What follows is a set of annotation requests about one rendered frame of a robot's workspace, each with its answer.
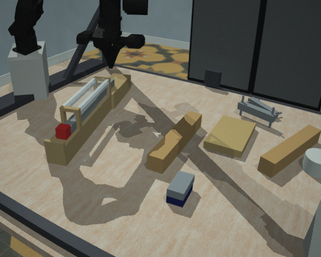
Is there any grey cylinder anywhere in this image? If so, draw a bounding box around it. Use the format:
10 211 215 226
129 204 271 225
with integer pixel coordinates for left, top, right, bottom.
301 148 321 178

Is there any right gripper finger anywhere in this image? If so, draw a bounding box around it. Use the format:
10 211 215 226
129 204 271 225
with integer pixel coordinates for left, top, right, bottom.
96 47 111 68
110 44 125 69

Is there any red cube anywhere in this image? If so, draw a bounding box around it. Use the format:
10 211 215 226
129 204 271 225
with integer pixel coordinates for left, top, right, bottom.
55 124 71 140

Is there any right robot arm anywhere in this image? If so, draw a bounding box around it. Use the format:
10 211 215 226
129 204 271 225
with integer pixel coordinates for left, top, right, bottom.
8 0 148 55

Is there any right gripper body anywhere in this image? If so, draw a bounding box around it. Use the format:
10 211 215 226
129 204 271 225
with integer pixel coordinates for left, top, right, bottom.
77 14 145 49

